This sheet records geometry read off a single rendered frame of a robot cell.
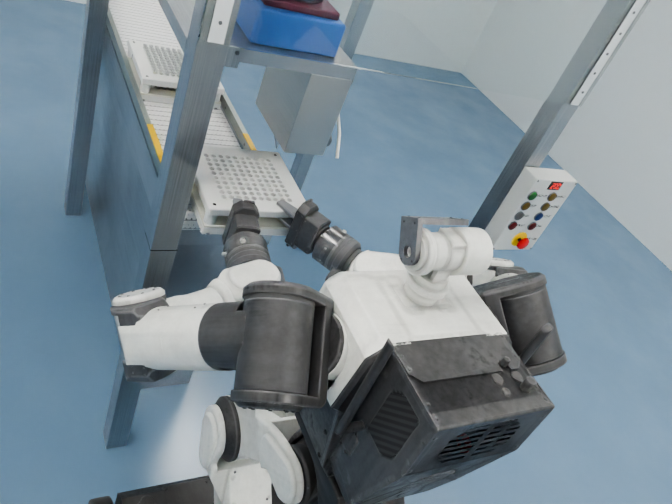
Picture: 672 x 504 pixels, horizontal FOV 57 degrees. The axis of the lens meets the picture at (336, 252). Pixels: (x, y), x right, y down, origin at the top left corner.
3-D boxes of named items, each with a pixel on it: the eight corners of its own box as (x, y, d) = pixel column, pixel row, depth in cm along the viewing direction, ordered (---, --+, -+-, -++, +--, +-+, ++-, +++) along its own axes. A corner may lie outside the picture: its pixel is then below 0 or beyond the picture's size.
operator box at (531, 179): (530, 250, 190) (579, 182, 175) (490, 250, 181) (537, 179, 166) (519, 237, 194) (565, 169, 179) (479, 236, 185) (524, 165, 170)
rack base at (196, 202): (303, 236, 144) (306, 228, 143) (201, 234, 132) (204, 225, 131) (271, 174, 160) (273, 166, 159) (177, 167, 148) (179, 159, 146)
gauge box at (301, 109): (323, 156, 147) (353, 80, 135) (283, 152, 141) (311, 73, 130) (292, 107, 161) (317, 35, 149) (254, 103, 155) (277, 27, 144)
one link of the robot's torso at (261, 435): (271, 441, 152) (379, 508, 112) (202, 454, 143) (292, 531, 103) (271, 379, 152) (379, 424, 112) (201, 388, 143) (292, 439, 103)
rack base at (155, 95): (219, 109, 190) (221, 102, 189) (138, 100, 178) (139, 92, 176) (200, 71, 206) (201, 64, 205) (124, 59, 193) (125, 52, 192)
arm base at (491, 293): (537, 354, 108) (580, 363, 97) (474, 378, 104) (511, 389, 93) (516, 271, 107) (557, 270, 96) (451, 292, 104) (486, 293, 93)
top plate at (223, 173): (310, 219, 141) (313, 212, 140) (206, 216, 129) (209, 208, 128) (276, 158, 157) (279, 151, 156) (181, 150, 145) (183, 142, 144)
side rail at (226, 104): (284, 217, 158) (288, 208, 157) (278, 217, 158) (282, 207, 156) (172, 2, 242) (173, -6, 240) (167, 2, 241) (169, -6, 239)
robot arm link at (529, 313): (552, 339, 108) (568, 358, 95) (501, 350, 110) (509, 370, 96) (536, 275, 108) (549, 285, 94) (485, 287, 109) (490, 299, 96)
